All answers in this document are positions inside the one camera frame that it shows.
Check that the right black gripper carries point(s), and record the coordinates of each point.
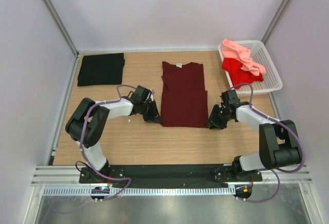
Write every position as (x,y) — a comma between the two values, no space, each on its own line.
(214,122)

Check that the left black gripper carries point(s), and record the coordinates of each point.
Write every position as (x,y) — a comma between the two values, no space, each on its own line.
(154,117)

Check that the dark red t shirt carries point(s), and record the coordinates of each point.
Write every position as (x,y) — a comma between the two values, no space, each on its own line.
(184,101)

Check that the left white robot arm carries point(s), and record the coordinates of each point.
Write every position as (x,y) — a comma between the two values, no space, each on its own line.
(88,121)

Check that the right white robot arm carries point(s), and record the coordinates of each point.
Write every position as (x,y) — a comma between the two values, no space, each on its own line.
(279,144)

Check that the bright red t shirt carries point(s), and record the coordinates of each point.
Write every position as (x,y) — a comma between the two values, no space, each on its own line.
(237,75)

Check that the folded black t shirt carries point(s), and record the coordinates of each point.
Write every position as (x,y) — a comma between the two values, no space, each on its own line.
(101,69)

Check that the pink t shirt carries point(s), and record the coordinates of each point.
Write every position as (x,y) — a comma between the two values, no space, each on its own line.
(231,49)

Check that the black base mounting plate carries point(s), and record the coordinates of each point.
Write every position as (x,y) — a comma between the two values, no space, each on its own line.
(180,176)

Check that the white slotted cable duct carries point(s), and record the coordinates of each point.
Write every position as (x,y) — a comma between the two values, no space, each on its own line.
(105,192)

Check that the aluminium front rail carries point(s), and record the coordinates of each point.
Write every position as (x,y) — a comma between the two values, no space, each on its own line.
(69,175)

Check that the left aluminium frame post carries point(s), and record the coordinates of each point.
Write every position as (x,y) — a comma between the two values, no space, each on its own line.
(58,22)

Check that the aluminium frame post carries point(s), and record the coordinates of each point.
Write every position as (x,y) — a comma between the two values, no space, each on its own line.
(58,22)
(275,20)

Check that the right aluminium frame post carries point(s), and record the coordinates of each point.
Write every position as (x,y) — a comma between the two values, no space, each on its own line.
(275,20)

